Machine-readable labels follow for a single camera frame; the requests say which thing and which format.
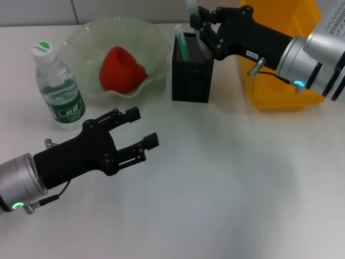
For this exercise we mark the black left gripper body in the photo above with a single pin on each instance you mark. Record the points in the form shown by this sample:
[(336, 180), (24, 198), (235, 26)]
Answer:
[(75, 159)]

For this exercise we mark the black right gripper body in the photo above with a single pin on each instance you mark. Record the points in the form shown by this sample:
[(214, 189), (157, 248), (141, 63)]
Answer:
[(250, 35)]

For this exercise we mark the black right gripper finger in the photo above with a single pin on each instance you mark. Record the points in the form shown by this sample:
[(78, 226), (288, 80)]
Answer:
[(215, 14), (214, 40)]

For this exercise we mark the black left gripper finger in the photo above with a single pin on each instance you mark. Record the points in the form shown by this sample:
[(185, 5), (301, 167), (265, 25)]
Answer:
[(152, 141), (133, 114)]

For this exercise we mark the grey pen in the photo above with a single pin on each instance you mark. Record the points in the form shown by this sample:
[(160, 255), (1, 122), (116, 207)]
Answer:
[(192, 6)]

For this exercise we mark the green pen white end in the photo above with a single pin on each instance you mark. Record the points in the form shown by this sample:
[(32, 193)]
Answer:
[(182, 46)]

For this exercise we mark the orange fruit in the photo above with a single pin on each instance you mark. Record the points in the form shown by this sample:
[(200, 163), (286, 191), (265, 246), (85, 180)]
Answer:
[(121, 70)]

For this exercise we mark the clear water bottle green label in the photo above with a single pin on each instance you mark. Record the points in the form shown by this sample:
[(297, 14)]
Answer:
[(59, 89)]

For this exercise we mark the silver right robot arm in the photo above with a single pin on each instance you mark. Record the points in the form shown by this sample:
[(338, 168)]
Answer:
[(310, 64)]

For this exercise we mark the black mesh pen holder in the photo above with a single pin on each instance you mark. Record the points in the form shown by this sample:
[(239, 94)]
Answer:
[(191, 81)]

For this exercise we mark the pale green wavy fruit plate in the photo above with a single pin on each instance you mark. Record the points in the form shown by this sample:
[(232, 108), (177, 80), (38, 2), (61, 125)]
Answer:
[(81, 43)]

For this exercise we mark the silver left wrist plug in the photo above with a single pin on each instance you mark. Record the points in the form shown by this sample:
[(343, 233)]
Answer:
[(49, 143)]

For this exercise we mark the yellow plastic bin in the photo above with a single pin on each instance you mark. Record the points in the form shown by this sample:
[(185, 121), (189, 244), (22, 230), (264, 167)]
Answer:
[(269, 89)]

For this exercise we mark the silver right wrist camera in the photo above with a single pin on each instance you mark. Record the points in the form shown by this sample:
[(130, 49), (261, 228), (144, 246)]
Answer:
[(328, 29)]

